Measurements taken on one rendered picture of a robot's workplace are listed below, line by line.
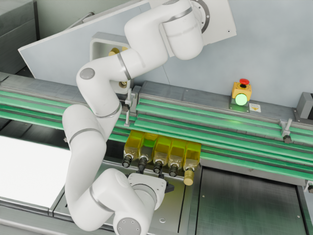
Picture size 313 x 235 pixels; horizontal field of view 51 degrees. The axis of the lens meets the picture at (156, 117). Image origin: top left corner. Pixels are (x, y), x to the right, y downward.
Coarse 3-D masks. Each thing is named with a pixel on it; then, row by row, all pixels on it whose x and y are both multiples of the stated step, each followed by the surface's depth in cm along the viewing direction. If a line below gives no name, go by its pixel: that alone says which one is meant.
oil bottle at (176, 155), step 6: (174, 138) 132; (174, 144) 128; (180, 144) 129; (174, 150) 125; (180, 150) 126; (174, 156) 122; (180, 156) 123; (168, 162) 124; (174, 162) 121; (180, 162) 122; (180, 168) 124
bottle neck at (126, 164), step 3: (126, 156) 122; (129, 156) 122; (132, 156) 123; (123, 159) 121; (126, 159) 120; (129, 159) 121; (123, 162) 119; (126, 162) 119; (129, 162) 120; (123, 165) 120; (126, 165) 121; (129, 165) 120
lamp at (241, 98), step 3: (240, 93) 131; (243, 93) 131; (237, 96) 131; (240, 96) 129; (243, 96) 129; (237, 99) 130; (240, 99) 129; (243, 99) 129; (246, 99) 130; (237, 102) 131; (240, 102) 130; (243, 102) 130
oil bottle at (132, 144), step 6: (132, 132) 132; (138, 132) 133; (144, 132) 134; (132, 138) 129; (138, 138) 129; (126, 144) 126; (132, 144) 126; (138, 144) 126; (126, 150) 123; (132, 150) 123; (138, 150) 126
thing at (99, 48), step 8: (96, 40) 129; (104, 40) 129; (96, 48) 135; (104, 48) 138; (120, 48) 137; (128, 48) 128; (96, 56) 137; (104, 56) 140; (120, 88) 141; (128, 88) 138
